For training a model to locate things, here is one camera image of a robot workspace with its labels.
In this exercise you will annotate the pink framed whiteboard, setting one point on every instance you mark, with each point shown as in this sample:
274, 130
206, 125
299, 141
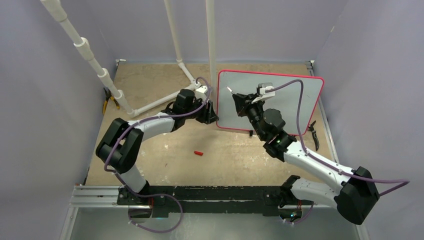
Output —
296, 102

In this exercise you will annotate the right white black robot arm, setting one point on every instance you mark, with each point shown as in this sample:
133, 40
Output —
351, 192

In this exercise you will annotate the yellow black pliers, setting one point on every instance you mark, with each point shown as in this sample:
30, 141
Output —
109, 97

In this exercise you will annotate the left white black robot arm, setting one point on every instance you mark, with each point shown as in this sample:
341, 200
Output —
120, 145

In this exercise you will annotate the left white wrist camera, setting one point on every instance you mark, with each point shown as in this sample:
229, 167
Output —
201, 92

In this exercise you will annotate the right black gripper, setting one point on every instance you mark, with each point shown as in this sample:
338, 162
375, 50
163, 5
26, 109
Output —
243, 102

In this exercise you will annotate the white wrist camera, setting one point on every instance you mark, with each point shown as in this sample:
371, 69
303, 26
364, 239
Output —
264, 91
201, 92

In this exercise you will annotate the aluminium rail frame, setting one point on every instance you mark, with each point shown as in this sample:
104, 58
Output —
94, 214

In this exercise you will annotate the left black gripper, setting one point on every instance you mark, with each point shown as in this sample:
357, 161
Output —
208, 115

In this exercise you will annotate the black tool by whiteboard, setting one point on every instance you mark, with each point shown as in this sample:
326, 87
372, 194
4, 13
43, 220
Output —
311, 128

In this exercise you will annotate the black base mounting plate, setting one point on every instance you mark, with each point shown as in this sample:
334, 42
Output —
268, 201

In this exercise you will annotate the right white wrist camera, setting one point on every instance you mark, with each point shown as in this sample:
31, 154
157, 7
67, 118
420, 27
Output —
264, 91

